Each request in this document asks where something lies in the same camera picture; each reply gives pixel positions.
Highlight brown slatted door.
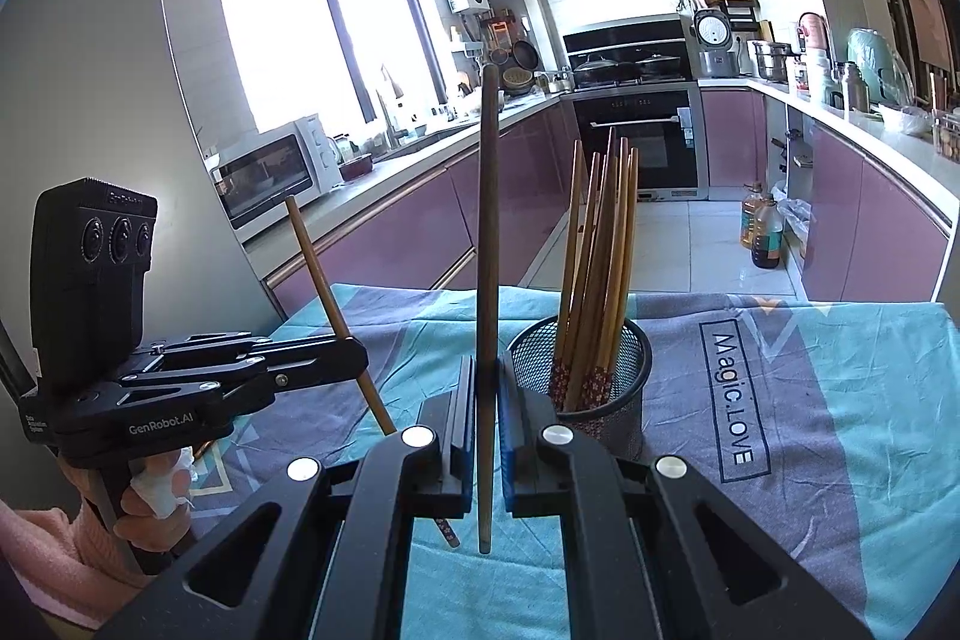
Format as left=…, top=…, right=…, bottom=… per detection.
left=865, top=0, right=960, bottom=80

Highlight bunch of wooden chopsticks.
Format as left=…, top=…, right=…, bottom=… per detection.
left=550, top=126, right=641, bottom=417

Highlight yellow cooking oil bottle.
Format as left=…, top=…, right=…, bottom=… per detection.
left=740, top=182, right=767, bottom=250

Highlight person's left hand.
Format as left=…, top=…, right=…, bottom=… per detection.
left=118, top=446, right=197, bottom=555

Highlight purple cabinet run with sink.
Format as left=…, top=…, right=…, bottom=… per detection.
left=244, top=92, right=580, bottom=320

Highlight wooden chopstick red patterned end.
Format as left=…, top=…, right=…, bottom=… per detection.
left=285, top=196, right=460, bottom=549
left=475, top=62, right=505, bottom=555

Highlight stainless steel pot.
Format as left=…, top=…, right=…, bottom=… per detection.
left=749, top=39, right=796, bottom=81

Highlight black mesh utensil holder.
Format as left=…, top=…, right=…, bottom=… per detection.
left=506, top=313, right=654, bottom=461

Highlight pink thermos jug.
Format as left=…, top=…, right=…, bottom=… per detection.
left=796, top=11, right=831, bottom=58

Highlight teal and grey tablecloth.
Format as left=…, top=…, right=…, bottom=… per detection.
left=191, top=283, right=960, bottom=640

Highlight white plastic bag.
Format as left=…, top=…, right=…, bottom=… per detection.
left=771, top=182, right=815, bottom=262

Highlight kitchen window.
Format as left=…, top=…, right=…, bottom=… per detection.
left=210, top=0, right=445, bottom=137

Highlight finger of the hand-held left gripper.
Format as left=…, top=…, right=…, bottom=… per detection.
left=130, top=337, right=369, bottom=414
left=152, top=330, right=336, bottom=358

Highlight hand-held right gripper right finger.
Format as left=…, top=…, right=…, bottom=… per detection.
left=499, top=356, right=875, bottom=640

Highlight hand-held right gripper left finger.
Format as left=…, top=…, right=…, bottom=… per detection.
left=94, top=355, right=478, bottom=640

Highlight hanging pans on wall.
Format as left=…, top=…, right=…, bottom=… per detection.
left=484, top=16, right=542, bottom=94

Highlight black built-in oven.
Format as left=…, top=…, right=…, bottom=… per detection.
left=572, top=86, right=704, bottom=196

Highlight chrome sink faucet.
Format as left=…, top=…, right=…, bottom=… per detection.
left=377, top=63, right=407, bottom=151

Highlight white tissue wad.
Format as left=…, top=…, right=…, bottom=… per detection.
left=131, top=449, right=196, bottom=519

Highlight black range hood stove unit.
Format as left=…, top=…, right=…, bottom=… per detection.
left=562, top=15, right=692, bottom=88

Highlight purple cabinet run with appliances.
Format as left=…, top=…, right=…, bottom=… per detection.
left=700, top=77, right=960, bottom=305

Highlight silver rice cooker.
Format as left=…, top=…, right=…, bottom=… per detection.
left=689, top=8, right=740, bottom=79

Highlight dark sauce bottle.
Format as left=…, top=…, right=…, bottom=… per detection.
left=750, top=194, right=785, bottom=271

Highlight grey refrigerator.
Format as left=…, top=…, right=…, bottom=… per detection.
left=0, top=0, right=290, bottom=401

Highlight teal kitchen appliance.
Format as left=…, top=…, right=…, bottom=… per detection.
left=846, top=27, right=917, bottom=110

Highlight white microwave oven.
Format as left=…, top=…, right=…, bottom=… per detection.
left=212, top=113, right=344, bottom=231

